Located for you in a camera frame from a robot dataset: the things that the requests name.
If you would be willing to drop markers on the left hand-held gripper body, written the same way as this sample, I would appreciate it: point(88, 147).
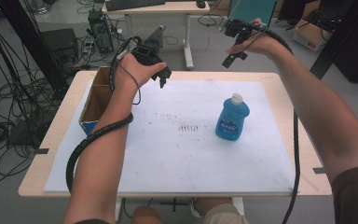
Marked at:
point(149, 54)

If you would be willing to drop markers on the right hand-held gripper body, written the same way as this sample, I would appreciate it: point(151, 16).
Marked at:
point(238, 32)

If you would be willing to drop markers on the blue detergent bottle white cap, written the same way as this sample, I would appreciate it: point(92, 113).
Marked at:
point(232, 118)

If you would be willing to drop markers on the blue cardboard box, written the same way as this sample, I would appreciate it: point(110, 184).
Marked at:
point(94, 102)

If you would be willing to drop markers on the person's right hand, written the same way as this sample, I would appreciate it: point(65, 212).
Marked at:
point(259, 43)

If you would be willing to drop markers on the person's left hand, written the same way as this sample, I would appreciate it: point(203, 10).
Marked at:
point(130, 73)

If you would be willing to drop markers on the teal box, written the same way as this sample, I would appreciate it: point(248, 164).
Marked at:
point(251, 9)

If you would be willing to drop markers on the black computer mouse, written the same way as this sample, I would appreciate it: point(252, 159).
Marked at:
point(200, 3)

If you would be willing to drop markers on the black keyboard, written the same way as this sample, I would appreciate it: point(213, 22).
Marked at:
point(133, 3)

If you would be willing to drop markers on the black computer device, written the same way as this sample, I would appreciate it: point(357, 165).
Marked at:
point(101, 31)

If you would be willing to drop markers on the white desk with wooden top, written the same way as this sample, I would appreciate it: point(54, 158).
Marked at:
point(180, 9)

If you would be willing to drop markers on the white power strip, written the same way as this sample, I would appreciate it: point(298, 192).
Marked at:
point(88, 48)

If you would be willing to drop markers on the white foam mat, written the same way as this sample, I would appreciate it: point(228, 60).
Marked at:
point(180, 149)

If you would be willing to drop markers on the brown cardboard box white side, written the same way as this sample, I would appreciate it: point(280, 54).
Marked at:
point(310, 34)

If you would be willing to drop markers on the black speaker box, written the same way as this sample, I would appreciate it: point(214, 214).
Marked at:
point(60, 43)

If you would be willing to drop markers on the white shoe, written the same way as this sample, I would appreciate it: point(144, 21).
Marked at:
point(195, 208)

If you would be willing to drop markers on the person's left knee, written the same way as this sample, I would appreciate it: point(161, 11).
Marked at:
point(146, 216)

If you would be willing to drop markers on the white table leg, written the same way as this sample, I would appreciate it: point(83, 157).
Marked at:
point(118, 210)

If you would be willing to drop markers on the grey tape strip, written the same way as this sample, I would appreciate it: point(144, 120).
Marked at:
point(41, 151)
point(319, 170)

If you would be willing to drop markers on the person's right leg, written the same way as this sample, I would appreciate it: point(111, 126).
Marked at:
point(220, 211)

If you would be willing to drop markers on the brown shirt sleeve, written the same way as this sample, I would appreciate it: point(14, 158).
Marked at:
point(357, 199)

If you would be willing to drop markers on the black metal stand post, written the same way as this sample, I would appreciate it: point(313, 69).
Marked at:
point(338, 40)

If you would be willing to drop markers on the black slanted metal post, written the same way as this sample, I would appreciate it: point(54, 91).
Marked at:
point(28, 40)

